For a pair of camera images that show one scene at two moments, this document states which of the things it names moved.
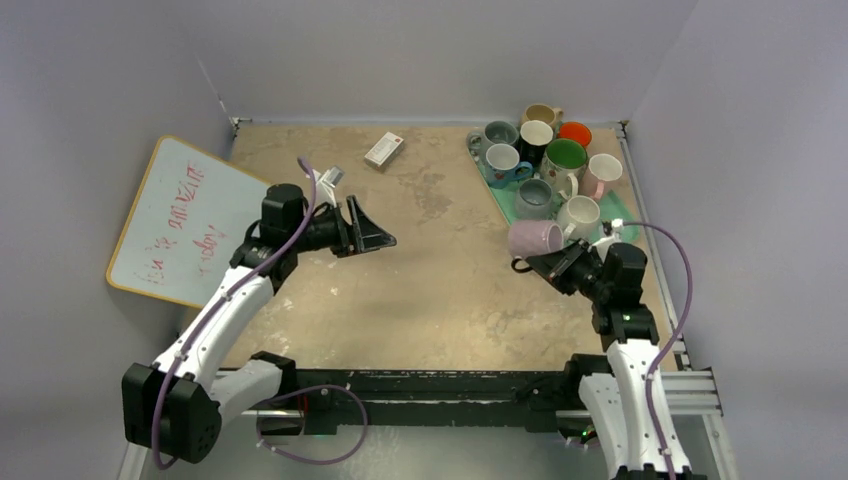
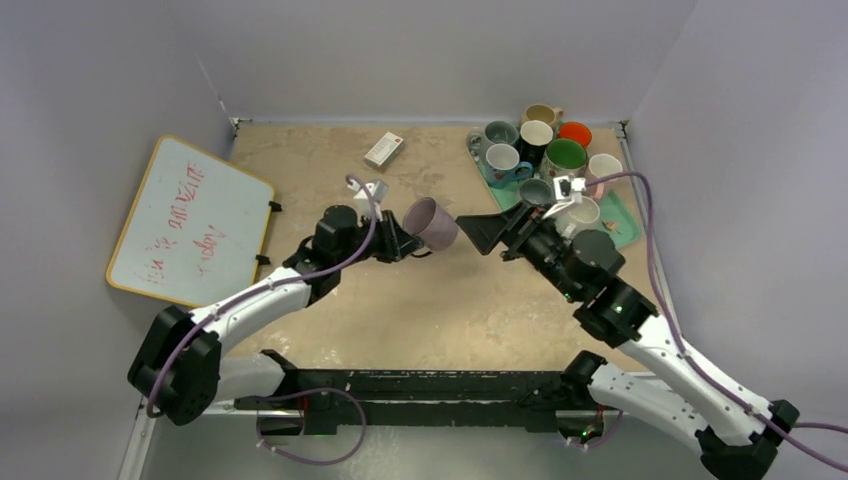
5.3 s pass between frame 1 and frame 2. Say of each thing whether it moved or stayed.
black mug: stayed
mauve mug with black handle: moved
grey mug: stayed
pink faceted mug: stayed
